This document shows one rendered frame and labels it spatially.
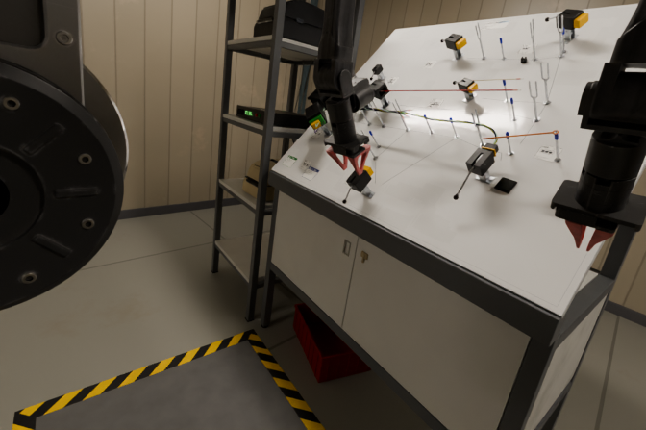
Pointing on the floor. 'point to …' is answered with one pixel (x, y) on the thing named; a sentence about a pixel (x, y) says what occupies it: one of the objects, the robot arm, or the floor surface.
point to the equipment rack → (248, 252)
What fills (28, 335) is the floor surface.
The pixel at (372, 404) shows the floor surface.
